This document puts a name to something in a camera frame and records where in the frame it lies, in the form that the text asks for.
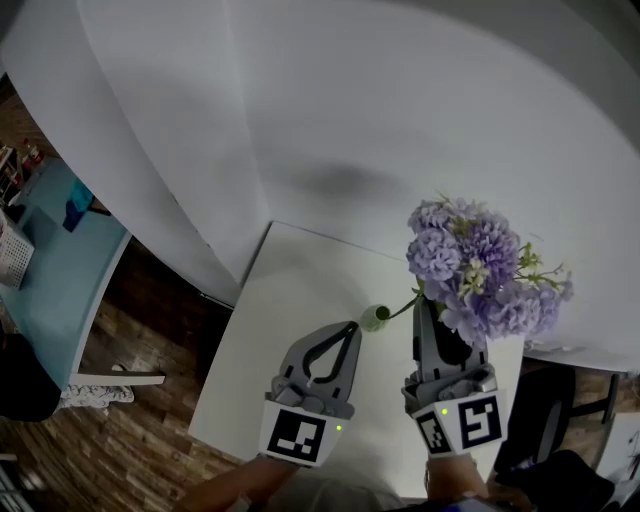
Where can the white perforated basket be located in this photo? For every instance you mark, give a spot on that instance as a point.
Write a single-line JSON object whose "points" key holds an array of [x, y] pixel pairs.
{"points": [[12, 252]]}

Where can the red figurines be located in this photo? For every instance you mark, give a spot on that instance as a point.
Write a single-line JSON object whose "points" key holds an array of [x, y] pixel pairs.
{"points": [[30, 152]]}

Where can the light blue table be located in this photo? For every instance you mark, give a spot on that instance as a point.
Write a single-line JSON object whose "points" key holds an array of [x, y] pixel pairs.
{"points": [[65, 290]]}

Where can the black framed tablet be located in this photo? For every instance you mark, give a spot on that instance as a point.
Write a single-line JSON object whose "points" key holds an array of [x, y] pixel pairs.
{"points": [[100, 207]]}

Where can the person's grey shorts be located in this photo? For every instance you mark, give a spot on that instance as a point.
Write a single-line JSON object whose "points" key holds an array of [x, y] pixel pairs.
{"points": [[335, 495]]}

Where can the purple flowers bouquet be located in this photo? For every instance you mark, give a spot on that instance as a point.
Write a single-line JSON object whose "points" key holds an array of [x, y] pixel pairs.
{"points": [[480, 270]]}

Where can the blue cloth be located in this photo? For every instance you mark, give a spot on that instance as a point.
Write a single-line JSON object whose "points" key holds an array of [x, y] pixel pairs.
{"points": [[75, 205]]}

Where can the person's left forearm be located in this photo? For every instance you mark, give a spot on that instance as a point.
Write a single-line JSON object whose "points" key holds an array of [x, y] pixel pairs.
{"points": [[235, 487]]}

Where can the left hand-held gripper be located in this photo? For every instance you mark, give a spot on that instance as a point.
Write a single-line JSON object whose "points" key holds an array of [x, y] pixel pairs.
{"points": [[300, 430]]}

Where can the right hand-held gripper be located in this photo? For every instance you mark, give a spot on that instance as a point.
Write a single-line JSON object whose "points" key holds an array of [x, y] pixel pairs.
{"points": [[470, 420]]}

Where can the small pale green vase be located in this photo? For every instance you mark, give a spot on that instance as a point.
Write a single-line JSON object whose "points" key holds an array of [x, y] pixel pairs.
{"points": [[372, 320]]}

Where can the white wall outlets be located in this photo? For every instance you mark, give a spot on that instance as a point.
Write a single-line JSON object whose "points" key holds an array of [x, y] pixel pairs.
{"points": [[555, 346]]}

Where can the person's right forearm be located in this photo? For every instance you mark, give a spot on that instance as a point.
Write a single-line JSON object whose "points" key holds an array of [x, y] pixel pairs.
{"points": [[455, 477]]}

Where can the black office chair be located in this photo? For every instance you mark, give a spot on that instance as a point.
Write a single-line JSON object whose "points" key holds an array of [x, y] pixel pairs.
{"points": [[545, 435]]}

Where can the white square table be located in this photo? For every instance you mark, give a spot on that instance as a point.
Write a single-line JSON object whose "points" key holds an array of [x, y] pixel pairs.
{"points": [[280, 320]]}

